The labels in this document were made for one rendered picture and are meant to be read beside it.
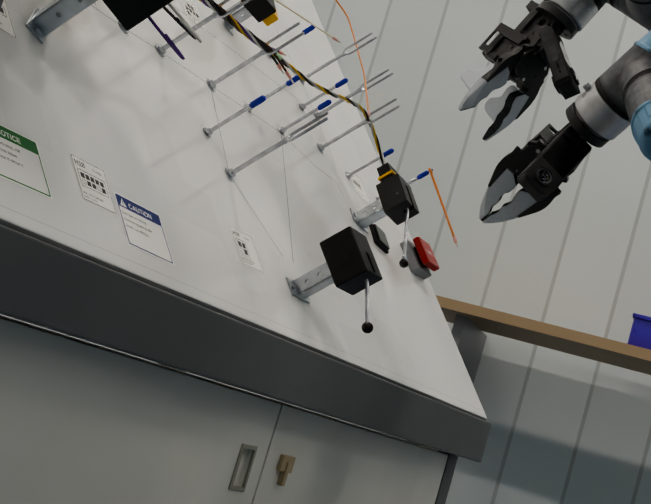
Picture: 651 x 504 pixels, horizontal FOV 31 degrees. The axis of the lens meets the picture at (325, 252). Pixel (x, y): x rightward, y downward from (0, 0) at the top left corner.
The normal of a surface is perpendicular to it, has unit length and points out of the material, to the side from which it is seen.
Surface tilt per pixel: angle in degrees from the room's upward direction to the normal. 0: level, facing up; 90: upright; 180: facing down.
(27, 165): 50
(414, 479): 90
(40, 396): 90
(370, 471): 90
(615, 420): 90
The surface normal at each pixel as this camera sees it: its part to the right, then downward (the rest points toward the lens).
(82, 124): 0.83, -0.47
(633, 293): -0.29, -0.22
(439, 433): 0.85, 0.18
